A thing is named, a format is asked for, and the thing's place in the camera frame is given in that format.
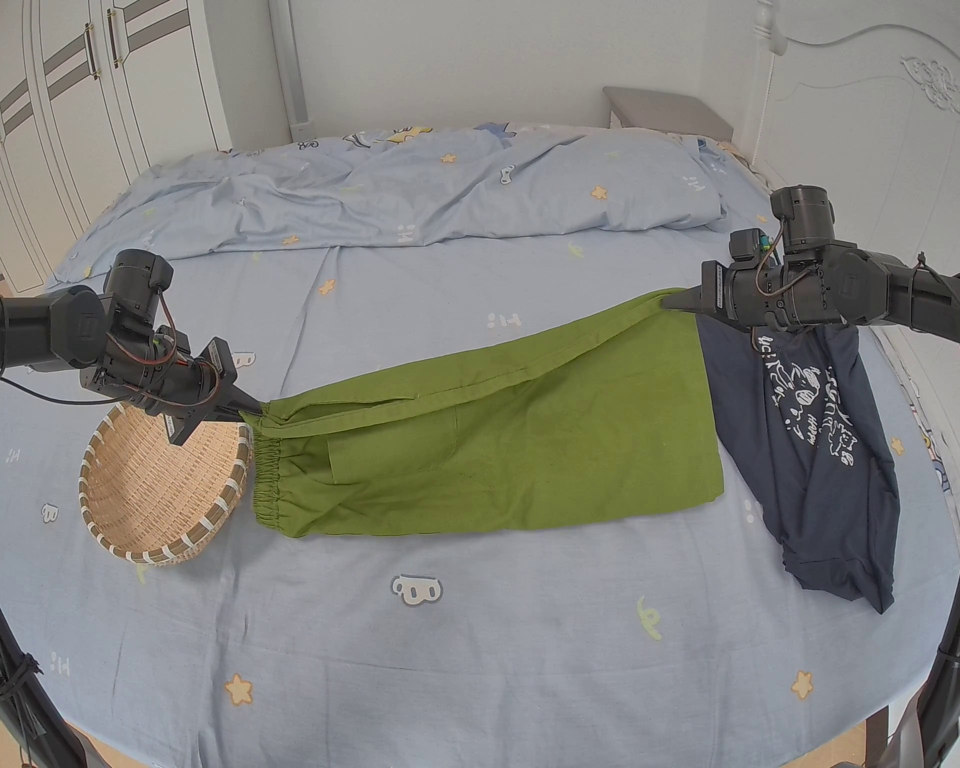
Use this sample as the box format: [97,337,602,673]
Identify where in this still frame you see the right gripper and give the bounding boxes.
[701,258,786,331]

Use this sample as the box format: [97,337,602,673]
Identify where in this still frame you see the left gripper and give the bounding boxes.
[138,358,231,448]

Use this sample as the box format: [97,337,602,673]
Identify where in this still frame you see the green shorts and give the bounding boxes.
[251,288,727,540]

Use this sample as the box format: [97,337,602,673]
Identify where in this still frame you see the round woven basket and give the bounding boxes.
[78,399,254,570]

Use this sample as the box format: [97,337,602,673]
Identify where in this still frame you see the bed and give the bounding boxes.
[0,0,960,766]

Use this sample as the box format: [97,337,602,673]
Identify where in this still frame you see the grey bedside table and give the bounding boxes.
[602,86,735,144]

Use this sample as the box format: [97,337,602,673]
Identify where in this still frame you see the dark blue printed T-shirt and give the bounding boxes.
[693,313,901,616]

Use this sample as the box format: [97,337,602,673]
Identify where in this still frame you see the pale blue quilt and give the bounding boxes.
[45,122,730,290]

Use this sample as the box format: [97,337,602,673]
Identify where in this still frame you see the white wardrobe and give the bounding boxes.
[0,0,234,295]

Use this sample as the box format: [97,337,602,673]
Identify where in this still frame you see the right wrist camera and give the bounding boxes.
[729,227,775,265]

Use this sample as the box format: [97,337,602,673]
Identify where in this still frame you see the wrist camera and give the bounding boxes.
[729,227,775,265]
[202,336,240,393]

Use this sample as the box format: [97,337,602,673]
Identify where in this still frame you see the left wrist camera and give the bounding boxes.
[202,336,240,393]

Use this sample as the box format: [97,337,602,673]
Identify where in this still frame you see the white vertical wall duct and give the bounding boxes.
[268,0,312,144]

